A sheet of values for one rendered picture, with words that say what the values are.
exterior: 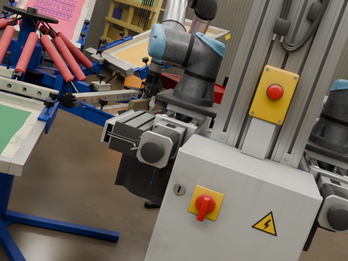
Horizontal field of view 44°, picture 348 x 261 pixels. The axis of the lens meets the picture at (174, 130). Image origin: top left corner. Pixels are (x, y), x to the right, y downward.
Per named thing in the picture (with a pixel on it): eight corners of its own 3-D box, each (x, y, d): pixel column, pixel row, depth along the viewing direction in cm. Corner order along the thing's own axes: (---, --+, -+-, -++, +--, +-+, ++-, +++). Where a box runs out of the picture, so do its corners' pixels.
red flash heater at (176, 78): (202, 92, 387) (206, 79, 384) (238, 109, 354) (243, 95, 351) (148, 82, 347) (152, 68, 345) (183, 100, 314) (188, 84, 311)
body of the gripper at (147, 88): (138, 91, 224) (144, 69, 222) (145, 91, 232) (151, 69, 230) (151, 97, 222) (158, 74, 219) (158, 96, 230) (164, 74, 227)
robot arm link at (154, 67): (154, 61, 229) (167, 66, 226) (151, 70, 230) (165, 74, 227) (148, 61, 222) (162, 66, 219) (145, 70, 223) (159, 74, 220)
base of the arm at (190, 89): (209, 109, 148) (218, 81, 146) (168, 95, 151) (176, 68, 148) (215, 104, 163) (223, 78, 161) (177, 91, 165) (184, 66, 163)
